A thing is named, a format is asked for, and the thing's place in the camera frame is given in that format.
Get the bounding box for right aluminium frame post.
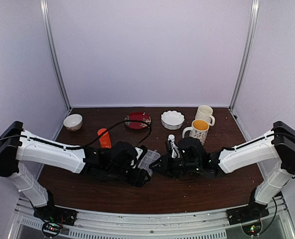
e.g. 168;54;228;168
229;0;260;112

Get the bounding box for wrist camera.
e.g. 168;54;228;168
135;145;148;166
165;140;180;158

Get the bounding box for cream ribbed mug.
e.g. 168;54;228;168
195;105;215;126

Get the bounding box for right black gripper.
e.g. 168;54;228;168
149;154;200;179

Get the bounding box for orange capped pill bottle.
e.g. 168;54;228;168
97;128;112;148

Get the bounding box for small white pill bottle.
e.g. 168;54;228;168
168;134;175;142

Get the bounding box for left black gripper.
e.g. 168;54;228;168
106;165;150;188

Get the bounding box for white patterned rice bowl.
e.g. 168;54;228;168
63;114;83;131

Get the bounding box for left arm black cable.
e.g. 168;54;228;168
0;119;153;170

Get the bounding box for aluminium frame post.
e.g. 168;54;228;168
40;0;72;111
229;0;260;112

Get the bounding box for clear plastic pill organizer box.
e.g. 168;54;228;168
138;150;160;175

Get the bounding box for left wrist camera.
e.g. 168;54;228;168
135;145;148;166

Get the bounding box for yellow interior patterned mug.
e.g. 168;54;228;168
182;119;210;145

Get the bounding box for front aluminium rail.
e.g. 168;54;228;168
11;195;292;239

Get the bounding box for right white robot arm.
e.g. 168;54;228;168
149;121;295;220

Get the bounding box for red floral plate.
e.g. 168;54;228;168
125;112;151;130

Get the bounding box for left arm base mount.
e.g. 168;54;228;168
33;206;77;238

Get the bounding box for white scalloped bowl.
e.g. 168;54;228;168
160;111;185;130

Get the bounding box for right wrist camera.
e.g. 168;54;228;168
165;140;180;158

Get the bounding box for left aluminium frame post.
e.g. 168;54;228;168
40;0;72;111

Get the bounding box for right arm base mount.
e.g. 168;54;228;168
226;206;270;237

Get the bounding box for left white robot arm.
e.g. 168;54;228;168
0;121;151;221

